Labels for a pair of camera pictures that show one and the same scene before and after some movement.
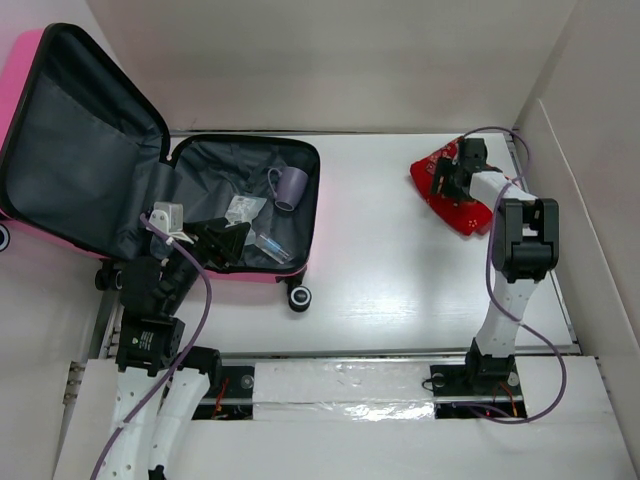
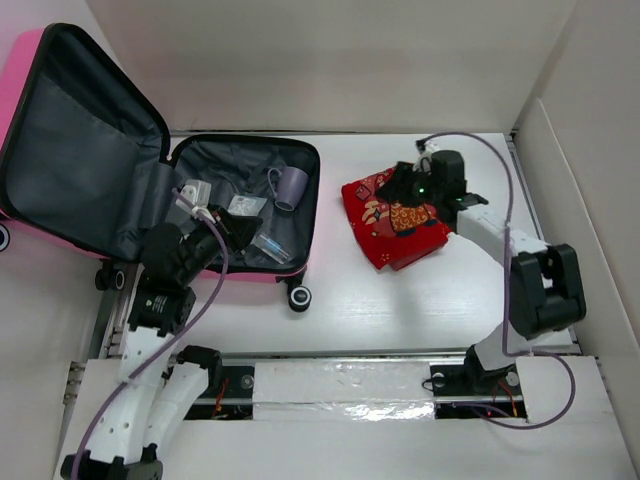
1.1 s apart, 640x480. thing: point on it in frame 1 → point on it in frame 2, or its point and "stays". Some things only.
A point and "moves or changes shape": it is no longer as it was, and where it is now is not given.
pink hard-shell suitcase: x=84 y=150 stays
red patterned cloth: x=468 y=215 moves or changes shape
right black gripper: x=443 y=168 → x=397 y=190
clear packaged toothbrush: x=273 y=249 stays
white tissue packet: x=242 y=209 stays
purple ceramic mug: x=291 y=186 stays
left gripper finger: x=207 y=231 → x=232 y=223
